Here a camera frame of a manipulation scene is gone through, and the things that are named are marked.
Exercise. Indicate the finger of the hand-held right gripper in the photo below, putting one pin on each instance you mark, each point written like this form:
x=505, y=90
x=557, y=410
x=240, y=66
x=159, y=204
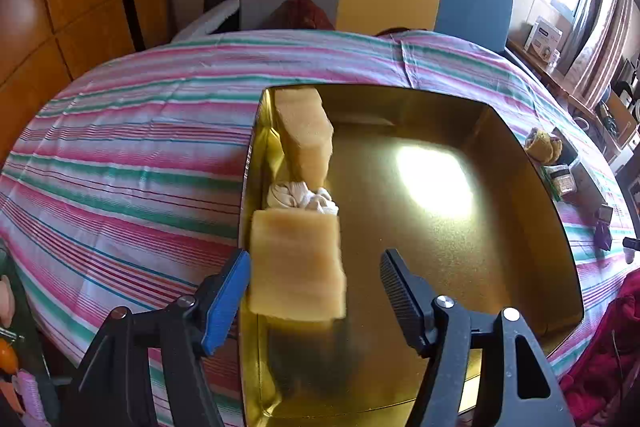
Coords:
x=633, y=247

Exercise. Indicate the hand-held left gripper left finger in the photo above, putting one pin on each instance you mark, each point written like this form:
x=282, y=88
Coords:
x=226, y=302

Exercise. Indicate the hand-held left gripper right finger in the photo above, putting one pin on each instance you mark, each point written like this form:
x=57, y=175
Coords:
x=399, y=299

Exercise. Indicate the purple snack packet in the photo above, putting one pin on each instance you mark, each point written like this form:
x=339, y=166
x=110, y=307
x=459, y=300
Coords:
x=602, y=236

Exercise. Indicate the gold metal tray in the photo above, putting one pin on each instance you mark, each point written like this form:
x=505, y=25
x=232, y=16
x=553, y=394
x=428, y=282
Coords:
x=400, y=232

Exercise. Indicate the square yellow sponge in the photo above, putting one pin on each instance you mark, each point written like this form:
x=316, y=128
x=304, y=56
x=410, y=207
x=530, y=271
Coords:
x=295, y=262

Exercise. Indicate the cream carton box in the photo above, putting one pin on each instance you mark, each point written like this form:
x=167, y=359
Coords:
x=582, y=172

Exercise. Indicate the clear cereal bar pack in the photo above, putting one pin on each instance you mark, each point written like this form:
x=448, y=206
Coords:
x=562, y=182

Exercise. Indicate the white knotted cloth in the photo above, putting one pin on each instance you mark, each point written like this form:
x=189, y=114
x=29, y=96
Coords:
x=300, y=199

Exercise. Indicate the yellow knit sock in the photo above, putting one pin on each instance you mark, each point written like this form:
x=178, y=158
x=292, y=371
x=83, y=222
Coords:
x=542, y=147

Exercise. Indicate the tall yellow sponge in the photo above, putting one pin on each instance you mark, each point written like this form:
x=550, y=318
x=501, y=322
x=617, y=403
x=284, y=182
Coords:
x=305, y=132

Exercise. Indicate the red garment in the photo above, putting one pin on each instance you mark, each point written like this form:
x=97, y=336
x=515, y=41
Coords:
x=605, y=357

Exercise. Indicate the striped bedsheet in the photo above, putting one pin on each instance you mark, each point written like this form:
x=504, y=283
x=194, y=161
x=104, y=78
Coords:
x=125, y=157

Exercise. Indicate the wooden side shelf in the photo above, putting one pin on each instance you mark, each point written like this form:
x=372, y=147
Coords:
x=555, y=79

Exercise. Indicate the striped brown curtain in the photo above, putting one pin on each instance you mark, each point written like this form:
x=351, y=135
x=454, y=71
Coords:
x=597, y=37

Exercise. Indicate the pink plastic brush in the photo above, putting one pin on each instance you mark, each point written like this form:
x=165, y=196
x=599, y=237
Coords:
x=30, y=394

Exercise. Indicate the orange plastic toy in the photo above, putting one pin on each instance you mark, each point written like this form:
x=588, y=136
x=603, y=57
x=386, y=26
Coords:
x=7, y=354

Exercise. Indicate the white printed carton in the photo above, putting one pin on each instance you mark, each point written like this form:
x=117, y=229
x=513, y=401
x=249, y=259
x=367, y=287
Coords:
x=545, y=34

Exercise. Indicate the dark red cloth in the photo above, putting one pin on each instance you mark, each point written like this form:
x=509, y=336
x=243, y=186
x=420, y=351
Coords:
x=300, y=14
x=400, y=32

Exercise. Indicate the white fluffy pillow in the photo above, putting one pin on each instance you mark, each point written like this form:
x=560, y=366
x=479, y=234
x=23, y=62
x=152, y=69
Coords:
x=215, y=19

